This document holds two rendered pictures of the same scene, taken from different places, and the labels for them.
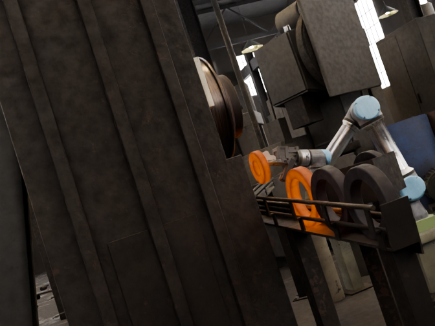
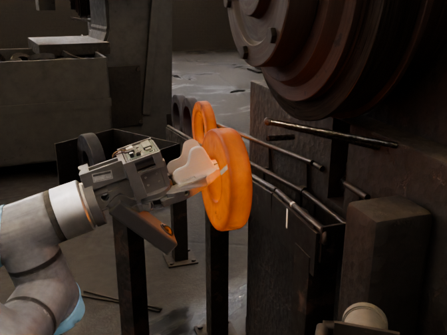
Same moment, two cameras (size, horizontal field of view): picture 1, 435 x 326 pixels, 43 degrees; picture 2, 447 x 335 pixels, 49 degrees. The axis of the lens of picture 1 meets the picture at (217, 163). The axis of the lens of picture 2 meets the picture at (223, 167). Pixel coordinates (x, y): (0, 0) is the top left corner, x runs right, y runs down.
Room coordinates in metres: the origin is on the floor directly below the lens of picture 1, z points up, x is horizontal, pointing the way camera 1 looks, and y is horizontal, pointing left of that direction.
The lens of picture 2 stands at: (3.26, -0.20, 1.08)
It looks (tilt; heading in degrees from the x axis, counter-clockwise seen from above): 19 degrees down; 179
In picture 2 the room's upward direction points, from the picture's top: straight up
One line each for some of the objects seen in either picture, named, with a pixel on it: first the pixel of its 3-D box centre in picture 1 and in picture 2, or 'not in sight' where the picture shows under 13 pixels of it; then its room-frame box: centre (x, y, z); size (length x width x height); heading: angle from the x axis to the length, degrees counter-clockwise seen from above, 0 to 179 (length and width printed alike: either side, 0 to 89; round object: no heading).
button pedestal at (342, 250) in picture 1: (338, 237); not in sight; (3.24, -0.53, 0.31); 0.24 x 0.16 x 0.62; 16
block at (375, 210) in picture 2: not in sight; (382, 277); (2.60, 0.06, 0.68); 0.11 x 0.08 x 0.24; 106
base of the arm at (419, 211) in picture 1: (409, 209); not in sight; (2.75, -0.82, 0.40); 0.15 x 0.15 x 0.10
